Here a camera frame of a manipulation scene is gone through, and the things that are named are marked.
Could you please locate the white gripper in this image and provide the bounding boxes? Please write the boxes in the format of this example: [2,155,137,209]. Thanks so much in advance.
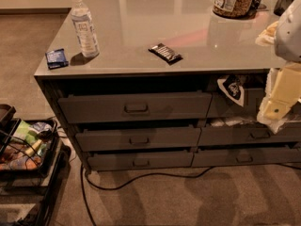
[257,62,301,134]

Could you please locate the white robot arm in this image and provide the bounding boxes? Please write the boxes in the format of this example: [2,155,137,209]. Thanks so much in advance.
[256,0,301,134]

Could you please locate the clear plastic bags in drawer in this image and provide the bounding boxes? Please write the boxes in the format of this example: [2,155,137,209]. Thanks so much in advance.
[209,116,256,127]

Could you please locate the grey drawer cabinet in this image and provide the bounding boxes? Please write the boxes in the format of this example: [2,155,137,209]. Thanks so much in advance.
[35,0,300,170]

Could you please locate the black and white chip bag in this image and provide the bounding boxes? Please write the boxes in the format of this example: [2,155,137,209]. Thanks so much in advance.
[217,74,245,106]

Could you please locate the large jar of nuts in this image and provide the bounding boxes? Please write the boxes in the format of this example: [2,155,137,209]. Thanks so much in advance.
[213,0,252,18]

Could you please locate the dark chocolate bar wrapper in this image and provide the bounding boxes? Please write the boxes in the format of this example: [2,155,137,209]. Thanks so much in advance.
[149,43,182,64]

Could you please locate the clear plastic water bottle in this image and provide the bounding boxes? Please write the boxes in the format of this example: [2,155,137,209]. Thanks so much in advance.
[71,0,100,58]

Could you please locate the blue snack packet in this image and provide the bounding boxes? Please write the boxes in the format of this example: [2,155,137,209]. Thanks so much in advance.
[45,48,69,70]

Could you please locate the green snack bag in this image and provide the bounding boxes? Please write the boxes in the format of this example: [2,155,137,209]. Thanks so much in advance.
[12,121,53,146]

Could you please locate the black power cable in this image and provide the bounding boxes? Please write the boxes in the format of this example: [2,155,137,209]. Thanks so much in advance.
[79,163,301,226]

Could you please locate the black wire rack cart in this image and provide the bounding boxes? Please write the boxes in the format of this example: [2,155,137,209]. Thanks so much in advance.
[0,104,71,226]

